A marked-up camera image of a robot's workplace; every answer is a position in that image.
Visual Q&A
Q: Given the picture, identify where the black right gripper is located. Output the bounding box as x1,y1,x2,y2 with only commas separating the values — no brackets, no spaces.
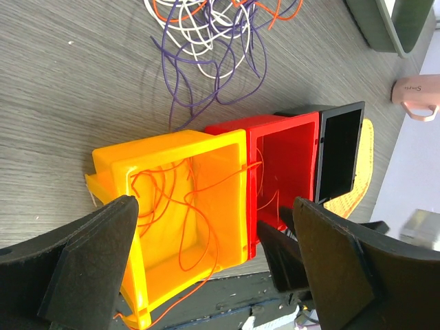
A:
257,221,390,292

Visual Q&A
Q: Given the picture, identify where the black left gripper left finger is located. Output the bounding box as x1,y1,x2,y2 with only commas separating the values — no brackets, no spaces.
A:
1,195,138,329

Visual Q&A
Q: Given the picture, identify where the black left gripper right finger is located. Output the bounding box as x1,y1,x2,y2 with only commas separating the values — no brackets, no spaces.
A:
294,198,439,329

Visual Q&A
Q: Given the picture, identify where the orange cable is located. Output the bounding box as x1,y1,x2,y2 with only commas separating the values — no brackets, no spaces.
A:
113,0,305,327

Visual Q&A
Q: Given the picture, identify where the woven orange basket tray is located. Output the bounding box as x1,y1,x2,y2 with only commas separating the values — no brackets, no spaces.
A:
324,118,374,219

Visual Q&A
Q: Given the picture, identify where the red plastic bin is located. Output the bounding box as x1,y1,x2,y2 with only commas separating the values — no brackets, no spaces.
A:
204,112,320,259

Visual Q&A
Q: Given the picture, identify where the yellow plastic bin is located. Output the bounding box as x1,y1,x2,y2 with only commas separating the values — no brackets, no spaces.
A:
85,129,248,329

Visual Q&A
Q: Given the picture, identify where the black plastic bin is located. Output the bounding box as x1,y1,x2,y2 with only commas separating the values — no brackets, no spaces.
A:
274,101,365,204

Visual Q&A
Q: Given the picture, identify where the pink mug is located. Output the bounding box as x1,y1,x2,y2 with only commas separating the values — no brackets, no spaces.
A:
390,74,439,122

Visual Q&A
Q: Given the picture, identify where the dark green tray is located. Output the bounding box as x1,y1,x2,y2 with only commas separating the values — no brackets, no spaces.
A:
345,0,434,58

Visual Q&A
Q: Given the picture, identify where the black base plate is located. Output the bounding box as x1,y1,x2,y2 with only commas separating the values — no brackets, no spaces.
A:
109,271,310,330

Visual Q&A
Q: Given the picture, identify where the white cable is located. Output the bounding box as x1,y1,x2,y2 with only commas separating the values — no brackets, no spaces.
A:
143,0,259,80

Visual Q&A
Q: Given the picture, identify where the purple cable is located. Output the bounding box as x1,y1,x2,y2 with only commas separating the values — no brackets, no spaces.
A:
150,0,300,131

